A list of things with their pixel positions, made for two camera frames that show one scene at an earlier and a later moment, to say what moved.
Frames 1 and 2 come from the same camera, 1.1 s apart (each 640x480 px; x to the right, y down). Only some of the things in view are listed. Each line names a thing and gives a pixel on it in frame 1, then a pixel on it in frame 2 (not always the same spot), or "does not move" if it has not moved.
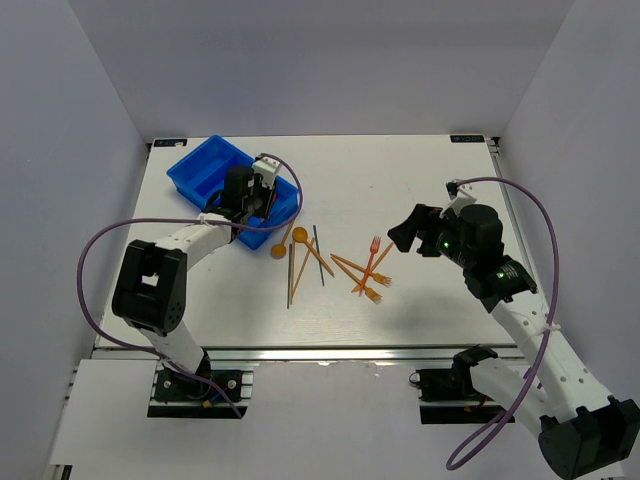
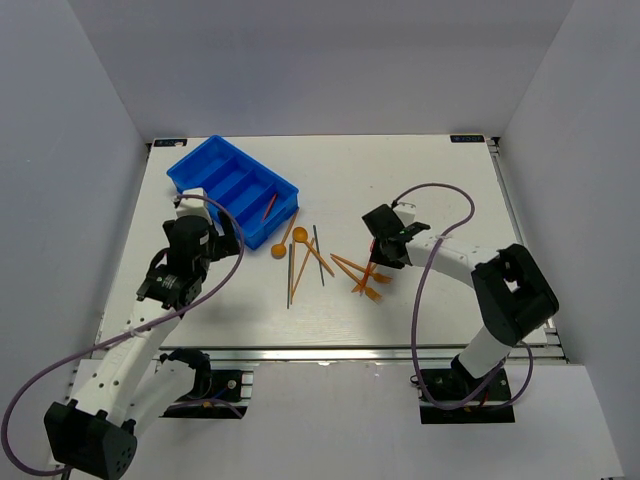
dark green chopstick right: x=320 y=259 does not move
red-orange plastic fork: x=374 y=246 does not move
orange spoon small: x=278 y=251 does not move
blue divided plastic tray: x=199 y=178 does not move
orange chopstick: x=376 y=265 → x=365 y=278
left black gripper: x=267 y=197 → x=225 y=245
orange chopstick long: x=302 y=271 does not move
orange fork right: x=376 y=277 does not move
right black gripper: x=403 y=235 → x=379 y=258
